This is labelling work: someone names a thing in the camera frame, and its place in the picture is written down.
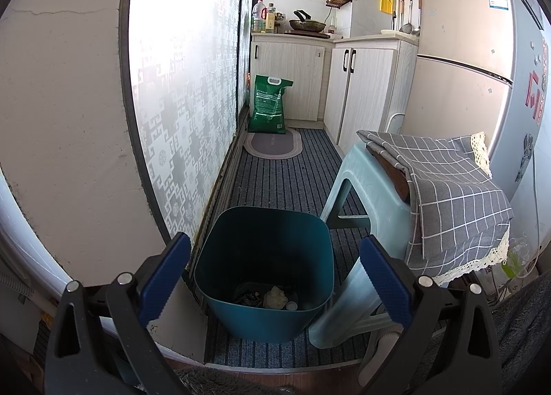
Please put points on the teal plastic trash bin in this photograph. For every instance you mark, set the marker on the teal plastic trash bin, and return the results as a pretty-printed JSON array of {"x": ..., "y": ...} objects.
[{"x": 262, "y": 248}]

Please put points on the green rice bag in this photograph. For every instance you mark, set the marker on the green rice bag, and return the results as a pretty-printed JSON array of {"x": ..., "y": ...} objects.
[{"x": 269, "y": 106}]

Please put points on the white kitchen cabinet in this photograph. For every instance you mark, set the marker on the white kitchen cabinet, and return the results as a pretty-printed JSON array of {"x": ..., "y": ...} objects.
[
  {"x": 292, "y": 76},
  {"x": 370, "y": 89}
]

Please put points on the light blue plastic stool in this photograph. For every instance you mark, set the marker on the light blue plastic stool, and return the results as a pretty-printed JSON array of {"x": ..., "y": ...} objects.
[{"x": 379, "y": 231}]

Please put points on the large clear red-label bottle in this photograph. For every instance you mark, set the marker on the large clear red-label bottle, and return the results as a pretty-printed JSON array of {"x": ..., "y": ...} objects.
[{"x": 259, "y": 16}]

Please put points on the yellow oil bottle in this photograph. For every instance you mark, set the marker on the yellow oil bottle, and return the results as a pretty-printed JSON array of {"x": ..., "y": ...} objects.
[{"x": 270, "y": 20}]

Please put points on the dark striped floor runner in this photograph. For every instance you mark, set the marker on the dark striped floor runner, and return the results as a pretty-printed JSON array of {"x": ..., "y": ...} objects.
[{"x": 275, "y": 184}]

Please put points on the hanging metal ladle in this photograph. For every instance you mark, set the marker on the hanging metal ladle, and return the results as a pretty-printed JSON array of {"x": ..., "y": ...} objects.
[{"x": 415, "y": 28}]

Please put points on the dark sauce bottle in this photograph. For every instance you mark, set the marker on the dark sauce bottle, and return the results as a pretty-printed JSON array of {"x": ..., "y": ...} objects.
[{"x": 281, "y": 23}]

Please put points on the grey fridge sticker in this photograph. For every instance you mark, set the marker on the grey fridge sticker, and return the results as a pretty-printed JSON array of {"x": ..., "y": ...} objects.
[{"x": 524, "y": 158}]

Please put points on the metal wok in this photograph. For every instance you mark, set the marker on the metal wok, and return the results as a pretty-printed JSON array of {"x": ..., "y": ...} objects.
[{"x": 308, "y": 25}]

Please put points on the red fridge sticker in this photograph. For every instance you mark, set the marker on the red fridge sticker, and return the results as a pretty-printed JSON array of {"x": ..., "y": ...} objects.
[{"x": 537, "y": 97}]

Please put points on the grey checked cloth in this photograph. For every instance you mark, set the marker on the grey checked cloth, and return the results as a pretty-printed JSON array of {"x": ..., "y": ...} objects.
[{"x": 452, "y": 188}]

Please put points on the white plastic stool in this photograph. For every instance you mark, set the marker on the white plastic stool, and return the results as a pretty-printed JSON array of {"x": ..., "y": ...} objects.
[{"x": 394, "y": 123}]

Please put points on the dark cooktop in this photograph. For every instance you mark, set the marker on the dark cooktop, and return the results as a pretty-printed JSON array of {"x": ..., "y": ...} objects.
[{"x": 308, "y": 32}]

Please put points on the patterned frosted glass door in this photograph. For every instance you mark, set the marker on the patterned frosted glass door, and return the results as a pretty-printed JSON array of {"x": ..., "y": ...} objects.
[{"x": 185, "y": 97}]

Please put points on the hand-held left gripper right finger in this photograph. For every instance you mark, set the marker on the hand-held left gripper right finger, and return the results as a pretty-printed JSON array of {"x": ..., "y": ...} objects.
[{"x": 387, "y": 287}]

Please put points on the brown wooden board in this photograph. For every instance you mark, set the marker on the brown wooden board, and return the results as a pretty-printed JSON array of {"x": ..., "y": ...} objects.
[{"x": 394, "y": 175}]

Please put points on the hanging metal skimmer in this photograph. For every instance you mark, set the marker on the hanging metal skimmer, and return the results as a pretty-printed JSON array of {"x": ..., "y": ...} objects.
[{"x": 403, "y": 26}]

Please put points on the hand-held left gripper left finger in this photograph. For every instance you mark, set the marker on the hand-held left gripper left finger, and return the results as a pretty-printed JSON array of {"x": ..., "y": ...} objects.
[{"x": 168, "y": 278}]

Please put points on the small white bottle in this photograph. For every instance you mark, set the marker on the small white bottle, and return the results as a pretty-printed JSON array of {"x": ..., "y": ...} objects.
[{"x": 331, "y": 29}]

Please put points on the person's foot in white sock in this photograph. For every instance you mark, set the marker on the person's foot in white sock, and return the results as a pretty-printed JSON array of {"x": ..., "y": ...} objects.
[{"x": 387, "y": 341}]

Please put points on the beige two-door refrigerator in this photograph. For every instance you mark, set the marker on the beige two-door refrigerator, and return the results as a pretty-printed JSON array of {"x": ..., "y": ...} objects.
[{"x": 456, "y": 89}]

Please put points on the grey oval floor mat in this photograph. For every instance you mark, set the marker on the grey oval floor mat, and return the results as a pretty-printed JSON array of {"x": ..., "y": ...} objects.
[{"x": 273, "y": 144}]

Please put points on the clear green plastic bottle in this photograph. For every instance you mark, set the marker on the clear green plastic bottle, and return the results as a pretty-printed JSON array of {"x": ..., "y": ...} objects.
[{"x": 514, "y": 263}]

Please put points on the white round plastic lid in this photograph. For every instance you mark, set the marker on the white round plastic lid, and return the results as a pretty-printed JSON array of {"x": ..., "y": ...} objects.
[{"x": 292, "y": 305}]

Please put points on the white tissue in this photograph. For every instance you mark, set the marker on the white tissue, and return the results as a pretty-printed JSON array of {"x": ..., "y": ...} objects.
[{"x": 275, "y": 296}]

